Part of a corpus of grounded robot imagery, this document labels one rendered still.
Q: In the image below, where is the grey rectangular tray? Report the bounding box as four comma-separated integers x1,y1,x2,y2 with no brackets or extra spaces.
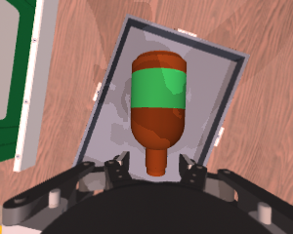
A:
72,14,250,182

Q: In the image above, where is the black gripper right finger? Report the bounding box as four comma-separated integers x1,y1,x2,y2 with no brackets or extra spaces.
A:
176,154,293,234

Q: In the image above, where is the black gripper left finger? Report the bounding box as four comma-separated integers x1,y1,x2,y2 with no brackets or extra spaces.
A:
2,151,137,234

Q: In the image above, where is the brown bottle with green label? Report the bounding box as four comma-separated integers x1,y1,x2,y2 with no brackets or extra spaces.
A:
131,51,187,176

